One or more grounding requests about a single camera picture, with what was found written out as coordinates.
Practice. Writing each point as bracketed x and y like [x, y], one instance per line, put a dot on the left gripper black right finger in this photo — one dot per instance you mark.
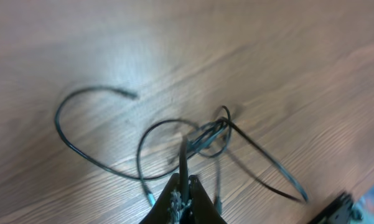
[202, 209]

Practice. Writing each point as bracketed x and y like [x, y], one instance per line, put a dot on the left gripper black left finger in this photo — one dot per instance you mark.
[167, 208]

